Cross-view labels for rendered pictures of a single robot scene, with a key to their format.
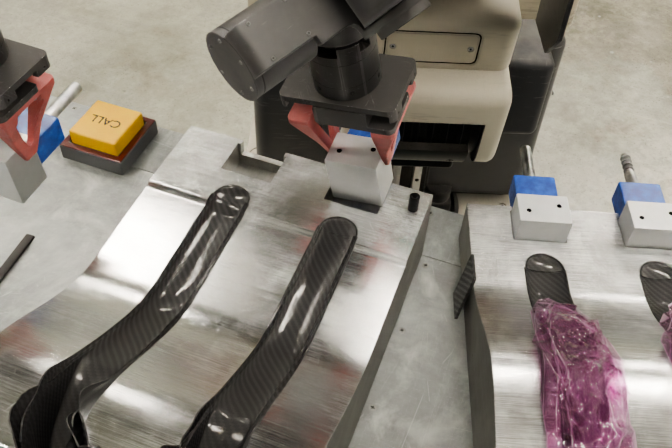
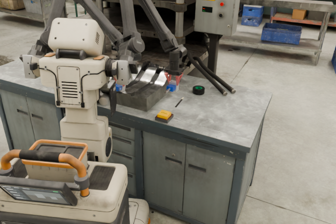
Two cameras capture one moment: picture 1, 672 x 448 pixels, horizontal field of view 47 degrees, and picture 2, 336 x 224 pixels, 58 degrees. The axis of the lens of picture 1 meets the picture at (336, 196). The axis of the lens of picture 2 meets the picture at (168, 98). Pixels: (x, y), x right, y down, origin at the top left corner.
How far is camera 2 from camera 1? 2.20 m
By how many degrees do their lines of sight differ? 106
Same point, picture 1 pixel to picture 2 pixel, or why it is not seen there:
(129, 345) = (154, 77)
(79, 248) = (167, 105)
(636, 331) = not seen: hidden behind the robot
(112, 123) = (162, 112)
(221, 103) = not seen: outside the picture
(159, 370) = (150, 73)
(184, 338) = (148, 79)
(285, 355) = (136, 80)
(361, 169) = not seen: hidden behind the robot
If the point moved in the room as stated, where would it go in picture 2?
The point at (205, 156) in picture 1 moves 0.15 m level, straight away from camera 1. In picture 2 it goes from (144, 94) to (145, 106)
